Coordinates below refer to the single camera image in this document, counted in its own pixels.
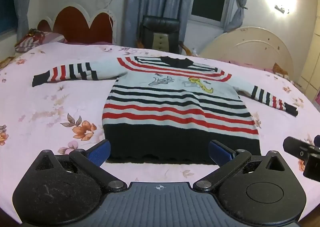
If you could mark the white wardrobe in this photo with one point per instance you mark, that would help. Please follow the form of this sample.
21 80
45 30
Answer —
312 49

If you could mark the black office chair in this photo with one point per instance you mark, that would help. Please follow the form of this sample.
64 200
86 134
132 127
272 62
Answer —
160 34

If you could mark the pink floral bed sheet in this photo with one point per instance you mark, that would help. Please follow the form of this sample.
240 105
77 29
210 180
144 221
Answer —
37 116

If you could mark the striped pillow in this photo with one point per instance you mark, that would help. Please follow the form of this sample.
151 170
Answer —
37 39

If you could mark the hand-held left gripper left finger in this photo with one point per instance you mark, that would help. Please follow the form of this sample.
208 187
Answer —
98 153

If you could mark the cream round headboard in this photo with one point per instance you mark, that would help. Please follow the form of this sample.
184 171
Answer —
250 46

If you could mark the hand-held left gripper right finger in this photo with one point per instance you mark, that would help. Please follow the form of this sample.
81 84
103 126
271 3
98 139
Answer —
221 153

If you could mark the orange patterned cushion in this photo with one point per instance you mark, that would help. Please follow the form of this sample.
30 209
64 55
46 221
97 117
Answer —
281 70

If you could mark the striped knit sweater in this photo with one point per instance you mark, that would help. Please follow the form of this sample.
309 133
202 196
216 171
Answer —
175 106

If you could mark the red heart-shaped headboard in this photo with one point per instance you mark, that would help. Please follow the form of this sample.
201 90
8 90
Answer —
82 26

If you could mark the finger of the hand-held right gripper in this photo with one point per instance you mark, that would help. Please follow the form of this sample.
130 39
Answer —
296 148

